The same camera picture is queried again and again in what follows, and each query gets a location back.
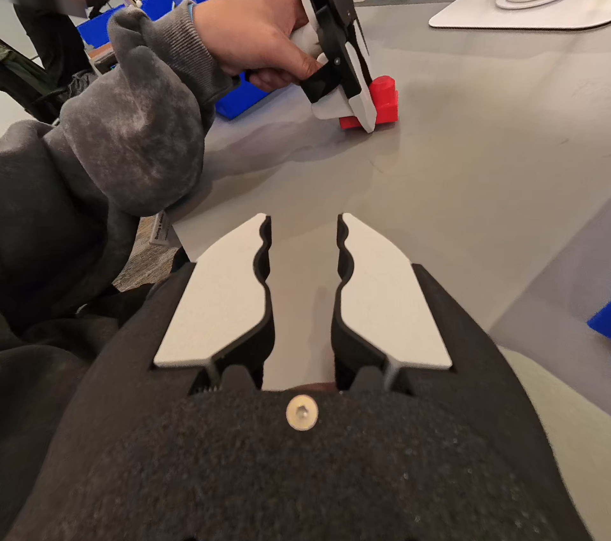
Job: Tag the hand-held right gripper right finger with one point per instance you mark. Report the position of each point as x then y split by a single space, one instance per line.
391 302

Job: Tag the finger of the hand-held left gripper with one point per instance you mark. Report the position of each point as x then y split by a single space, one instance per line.
334 106
365 109

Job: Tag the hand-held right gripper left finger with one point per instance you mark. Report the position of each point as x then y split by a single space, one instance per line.
215 302

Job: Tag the red two-stud toy block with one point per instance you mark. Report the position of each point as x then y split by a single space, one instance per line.
384 107

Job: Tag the blue divided plastic bin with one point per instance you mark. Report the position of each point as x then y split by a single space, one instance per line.
238 102

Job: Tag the person's left hand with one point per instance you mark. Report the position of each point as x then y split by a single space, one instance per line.
248 30

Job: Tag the printed paper sheet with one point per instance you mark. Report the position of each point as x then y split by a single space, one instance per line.
162 231

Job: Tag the black office chair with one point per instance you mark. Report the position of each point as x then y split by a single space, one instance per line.
28 88

